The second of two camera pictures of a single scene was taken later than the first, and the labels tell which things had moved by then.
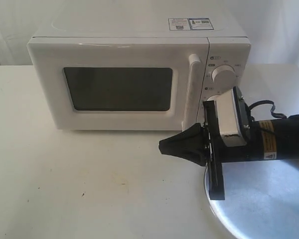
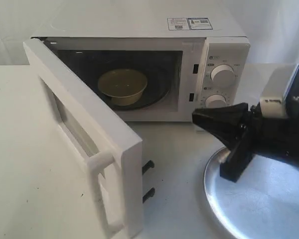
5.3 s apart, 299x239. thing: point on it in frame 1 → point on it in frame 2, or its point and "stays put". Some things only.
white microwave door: x=120 y=83 → x=115 y=152
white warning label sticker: x=190 y=24 stays put
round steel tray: x=263 y=199 stays put
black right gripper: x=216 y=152 → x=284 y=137
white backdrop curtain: x=278 y=30 stays put
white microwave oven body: x=136 y=73 stays put
